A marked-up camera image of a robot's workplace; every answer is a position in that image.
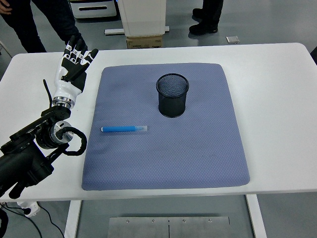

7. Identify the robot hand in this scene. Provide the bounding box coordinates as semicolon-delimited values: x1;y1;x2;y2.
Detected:
53;35;99;100

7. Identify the person's hand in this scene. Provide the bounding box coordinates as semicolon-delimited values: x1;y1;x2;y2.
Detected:
0;0;13;15

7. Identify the blue marker with clear cap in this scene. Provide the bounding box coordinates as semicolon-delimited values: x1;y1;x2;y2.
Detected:
100;125;149;134

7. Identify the black mesh pen holder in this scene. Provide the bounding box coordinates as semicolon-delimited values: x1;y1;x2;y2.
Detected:
156;73;190;119

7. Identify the person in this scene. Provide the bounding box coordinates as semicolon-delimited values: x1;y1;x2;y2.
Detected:
0;0;89;54
189;0;224;36

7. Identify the white base bar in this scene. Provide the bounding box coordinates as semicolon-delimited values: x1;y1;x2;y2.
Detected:
104;25;171;36

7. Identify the white device with black slot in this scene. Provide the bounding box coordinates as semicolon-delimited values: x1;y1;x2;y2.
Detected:
69;0;118;20

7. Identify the cardboard box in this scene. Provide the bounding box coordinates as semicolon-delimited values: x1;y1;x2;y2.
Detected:
126;34;164;50

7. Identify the blue quilted mat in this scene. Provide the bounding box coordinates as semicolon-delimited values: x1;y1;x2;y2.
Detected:
81;62;251;191

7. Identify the white power strip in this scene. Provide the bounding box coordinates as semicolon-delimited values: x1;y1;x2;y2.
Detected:
16;201;41;219

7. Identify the white table leg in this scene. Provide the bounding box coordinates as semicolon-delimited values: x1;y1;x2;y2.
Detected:
245;194;267;238
63;200;82;238

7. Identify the grey metal plate with screws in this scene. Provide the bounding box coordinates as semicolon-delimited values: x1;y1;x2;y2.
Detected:
109;216;230;238

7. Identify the small grey floor plate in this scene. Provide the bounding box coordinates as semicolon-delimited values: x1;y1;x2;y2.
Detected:
225;35;241;45

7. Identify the grey chair frame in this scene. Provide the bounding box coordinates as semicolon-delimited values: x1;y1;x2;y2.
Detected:
0;41;12;59

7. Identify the black floor cable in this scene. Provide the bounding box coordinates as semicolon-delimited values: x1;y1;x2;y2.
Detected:
37;205;65;238
0;206;42;238

